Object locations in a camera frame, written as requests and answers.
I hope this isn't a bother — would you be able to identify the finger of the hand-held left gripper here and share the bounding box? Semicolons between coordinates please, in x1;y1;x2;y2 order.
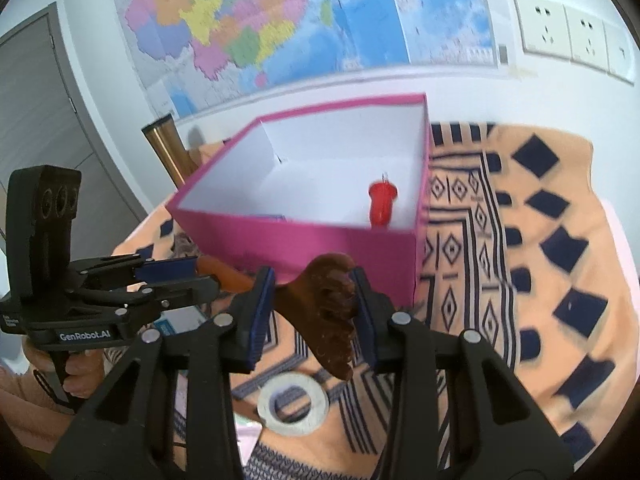
77;276;222;328
80;254;201;284

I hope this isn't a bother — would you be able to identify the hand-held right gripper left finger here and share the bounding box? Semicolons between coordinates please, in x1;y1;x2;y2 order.
50;266;277;480

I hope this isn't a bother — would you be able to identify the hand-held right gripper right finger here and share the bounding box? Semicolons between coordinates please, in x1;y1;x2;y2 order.
350;266;576;480

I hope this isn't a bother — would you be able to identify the brown wooden comb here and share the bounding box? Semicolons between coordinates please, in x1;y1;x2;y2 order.
196;252;361;381

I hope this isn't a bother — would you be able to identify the pink cardboard box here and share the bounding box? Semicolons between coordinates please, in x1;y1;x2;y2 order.
165;92;433;311

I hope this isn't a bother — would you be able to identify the white tape ring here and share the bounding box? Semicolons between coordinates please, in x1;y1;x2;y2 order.
256;372;331;435

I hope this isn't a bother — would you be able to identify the small red plastic bottle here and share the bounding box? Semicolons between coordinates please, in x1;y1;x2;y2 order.
368;172;399;228

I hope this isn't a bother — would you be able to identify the person's left forearm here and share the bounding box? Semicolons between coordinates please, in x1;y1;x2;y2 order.
0;365;76;456

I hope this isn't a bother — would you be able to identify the person's left hand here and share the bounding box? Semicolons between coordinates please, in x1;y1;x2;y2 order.
21;335;108;413

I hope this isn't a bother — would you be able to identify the gold metal tumbler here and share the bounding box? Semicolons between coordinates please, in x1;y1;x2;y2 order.
141;115;201;188

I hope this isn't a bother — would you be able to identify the grey door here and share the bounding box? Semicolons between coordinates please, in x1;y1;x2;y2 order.
0;2;151;281

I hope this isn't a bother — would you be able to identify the orange patterned blanket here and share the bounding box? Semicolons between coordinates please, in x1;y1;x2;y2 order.
112;120;640;480

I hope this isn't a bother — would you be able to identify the colourful wall map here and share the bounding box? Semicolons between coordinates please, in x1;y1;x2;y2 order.
112;0;511;121

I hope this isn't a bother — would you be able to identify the white wall socket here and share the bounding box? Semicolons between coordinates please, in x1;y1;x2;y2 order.
565;5;608;68
602;20;636;86
512;0;571;58

